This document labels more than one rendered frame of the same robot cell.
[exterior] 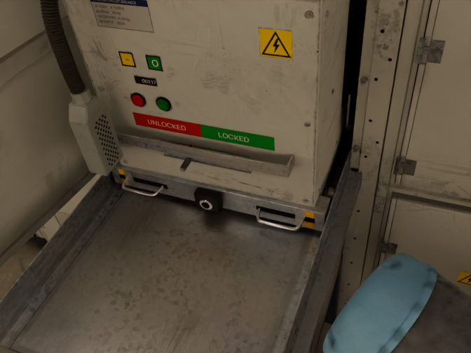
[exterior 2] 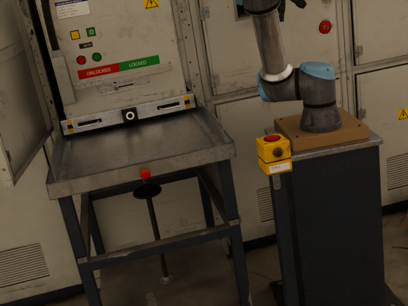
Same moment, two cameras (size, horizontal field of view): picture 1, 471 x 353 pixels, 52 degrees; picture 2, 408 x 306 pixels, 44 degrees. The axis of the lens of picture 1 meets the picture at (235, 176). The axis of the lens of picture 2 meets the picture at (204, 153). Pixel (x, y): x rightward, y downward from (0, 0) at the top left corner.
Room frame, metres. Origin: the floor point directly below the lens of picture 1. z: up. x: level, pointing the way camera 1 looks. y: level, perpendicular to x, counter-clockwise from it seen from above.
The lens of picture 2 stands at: (-1.00, 0.99, 1.41)
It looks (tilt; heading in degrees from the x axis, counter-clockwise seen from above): 20 degrees down; 325
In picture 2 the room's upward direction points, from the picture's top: 10 degrees counter-clockwise
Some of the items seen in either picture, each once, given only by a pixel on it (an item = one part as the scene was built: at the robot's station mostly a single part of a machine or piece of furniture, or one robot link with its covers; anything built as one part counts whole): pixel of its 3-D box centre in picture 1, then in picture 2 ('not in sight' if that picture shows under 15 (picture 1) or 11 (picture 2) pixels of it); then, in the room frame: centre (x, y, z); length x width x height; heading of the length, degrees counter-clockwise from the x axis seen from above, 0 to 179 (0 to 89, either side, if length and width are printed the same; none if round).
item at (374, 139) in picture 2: not in sight; (319, 135); (0.21, -0.40, 0.74); 0.35 x 0.35 x 0.02; 58
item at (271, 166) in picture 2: not in sight; (274, 153); (0.03, 0.01, 0.85); 0.08 x 0.08 x 0.10; 63
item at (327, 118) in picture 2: not in sight; (320, 113); (0.17, -0.37, 0.84); 0.15 x 0.15 x 0.10
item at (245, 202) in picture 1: (214, 189); (129, 112); (0.80, 0.05, 0.90); 0.54 x 0.05 x 0.06; 63
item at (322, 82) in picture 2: not in sight; (316, 81); (0.18, -0.37, 0.96); 0.13 x 0.12 x 0.14; 35
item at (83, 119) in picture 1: (96, 132); (64, 79); (0.82, 0.28, 1.09); 0.08 x 0.05 x 0.17; 153
